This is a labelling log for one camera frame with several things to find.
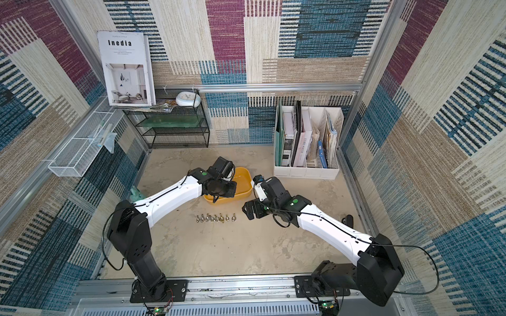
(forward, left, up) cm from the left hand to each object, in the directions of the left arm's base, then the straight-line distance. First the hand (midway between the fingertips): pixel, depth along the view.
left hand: (233, 189), depth 88 cm
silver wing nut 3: (-7, +12, -11) cm, 18 cm away
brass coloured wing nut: (-8, +6, -12) cm, 15 cm away
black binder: (+20, -29, +17) cm, 39 cm away
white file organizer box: (+20, -34, +9) cm, 41 cm away
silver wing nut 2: (-8, +15, -12) cm, 20 cm away
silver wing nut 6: (-8, +1, -12) cm, 14 cm away
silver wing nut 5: (-8, +8, -12) cm, 16 cm away
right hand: (-9, -8, +3) cm, 12 cm away
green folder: (+40, -25, -6) cm, 47 cm away
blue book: (+16, -41, +5) cm, 45 cm away
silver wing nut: (-8, +17, -12) cm, 22 cm away
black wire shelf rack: (+32, +36, +13) cm, 50 cm away
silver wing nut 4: (-8, +11, -12) cm, 18 cm away
